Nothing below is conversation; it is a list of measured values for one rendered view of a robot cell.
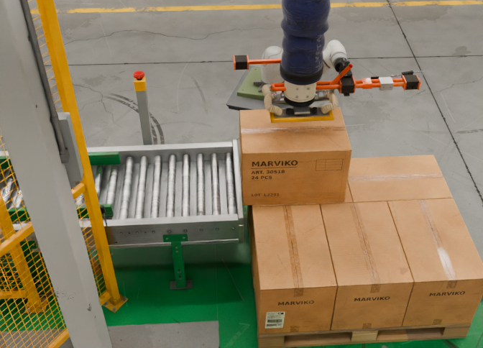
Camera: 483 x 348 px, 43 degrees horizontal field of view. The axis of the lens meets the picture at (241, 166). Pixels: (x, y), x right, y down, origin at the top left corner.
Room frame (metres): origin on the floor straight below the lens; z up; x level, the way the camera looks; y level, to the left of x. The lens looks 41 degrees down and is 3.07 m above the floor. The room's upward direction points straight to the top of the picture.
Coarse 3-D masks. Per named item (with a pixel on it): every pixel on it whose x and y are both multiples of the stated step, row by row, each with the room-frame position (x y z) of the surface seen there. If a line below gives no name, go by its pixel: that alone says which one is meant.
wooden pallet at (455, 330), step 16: (256, 304) 2.12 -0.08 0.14; (272, 336) 1.93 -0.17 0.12; (288, 336) 1.99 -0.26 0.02; (304, 336) 1.99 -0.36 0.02; (320, 336) 1.99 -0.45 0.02; (336, 336) 1.98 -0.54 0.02; (352, 336) 1.95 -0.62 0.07; (368, 336) 1.96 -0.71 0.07; (384, 336) 1.98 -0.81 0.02; (400, 336) 1.98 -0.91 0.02; (416, 336) 1.98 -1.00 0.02; (432, 336) 1.98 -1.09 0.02; (448, 336) 1.98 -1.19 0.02; (464, 336) 1.99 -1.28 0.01
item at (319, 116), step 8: (272, 112) 2.65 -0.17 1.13; (288, 112) 2.63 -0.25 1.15; (312, 112) 2.64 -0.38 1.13; (320, 112) 2.64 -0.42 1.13; (328, 112) 2.65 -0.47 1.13; (272, 120) 2.58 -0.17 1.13; (280, 120) 2.59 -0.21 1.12; (288, 120) 2.59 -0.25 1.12; (296, 120) 2.59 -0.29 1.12; (304, 120) 2.59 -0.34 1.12; (312, 120) 2.60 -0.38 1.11; (320, 120) 2.60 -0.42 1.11
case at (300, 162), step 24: (240, 120) 2.83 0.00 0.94; (264, 120) 2.83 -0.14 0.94; (336, 120) 2.82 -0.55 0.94; (240, 144) 2.80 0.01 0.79; (264, 144) 2.61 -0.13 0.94; (288, 144) 2.61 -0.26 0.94; (312, 144) 2.61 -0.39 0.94; (336, 144) 2.60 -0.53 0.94; (240, 168) 2.83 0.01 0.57; (264, 168) 2.54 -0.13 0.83; (288, 168) 2.54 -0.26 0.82; (312, 168) 2.55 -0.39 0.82; (336, 168) 2.55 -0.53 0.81; (264, 192) 2.54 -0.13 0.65; (288, 192) 2.54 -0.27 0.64; (312, 192) 2.55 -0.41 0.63; (336, 192) 2.55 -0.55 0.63
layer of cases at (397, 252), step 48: (384, 192) 2.64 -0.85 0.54; (432, 192) 2.63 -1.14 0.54; (288, 240) 2.26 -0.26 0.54; (336, 240) 2.26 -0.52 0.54; (384, 240) 2.25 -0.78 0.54; (432, 240) 2.25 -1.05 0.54; (288, 288) 1.93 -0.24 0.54; (336, 288) 1.96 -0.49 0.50; (384, 288) 1.96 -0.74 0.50; (432, 288) 1.97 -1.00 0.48; (480, 288) 1.99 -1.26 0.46
